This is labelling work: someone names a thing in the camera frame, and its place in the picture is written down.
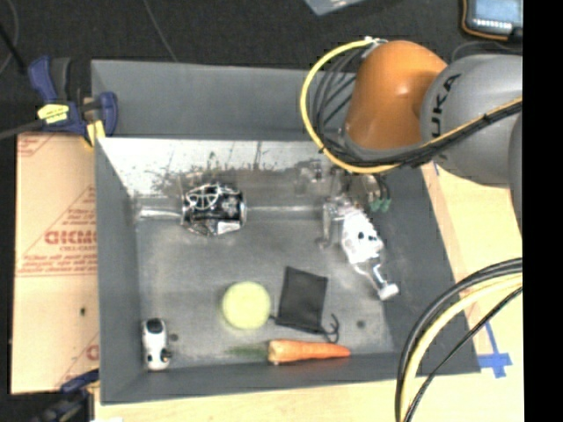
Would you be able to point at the white black-spotted toy animal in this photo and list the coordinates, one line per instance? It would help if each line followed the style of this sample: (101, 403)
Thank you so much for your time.
(360, 240)

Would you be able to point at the orange toy carrot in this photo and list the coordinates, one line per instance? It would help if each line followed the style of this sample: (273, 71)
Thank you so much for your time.
(308, 351)

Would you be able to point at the grey metal bin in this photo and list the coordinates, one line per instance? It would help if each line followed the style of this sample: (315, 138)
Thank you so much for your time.
(198, 271)

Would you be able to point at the yellow-green ball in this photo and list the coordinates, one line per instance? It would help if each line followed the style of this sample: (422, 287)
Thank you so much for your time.
(246, 304)

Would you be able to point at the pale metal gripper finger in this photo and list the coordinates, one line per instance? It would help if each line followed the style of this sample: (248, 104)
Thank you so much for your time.
(328, 227)

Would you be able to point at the black and white crushed can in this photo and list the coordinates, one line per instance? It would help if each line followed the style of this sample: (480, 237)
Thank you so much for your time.
(213, 211)

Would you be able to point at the brown cardboard board, red print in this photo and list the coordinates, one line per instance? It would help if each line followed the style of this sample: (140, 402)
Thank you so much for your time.
(48, 244)

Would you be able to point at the black cloth pouch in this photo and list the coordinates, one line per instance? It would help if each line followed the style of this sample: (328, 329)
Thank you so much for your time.
(304, 299)

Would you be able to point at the small white and black toy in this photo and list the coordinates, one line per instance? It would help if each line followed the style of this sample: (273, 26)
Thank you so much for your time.
(155, 345)

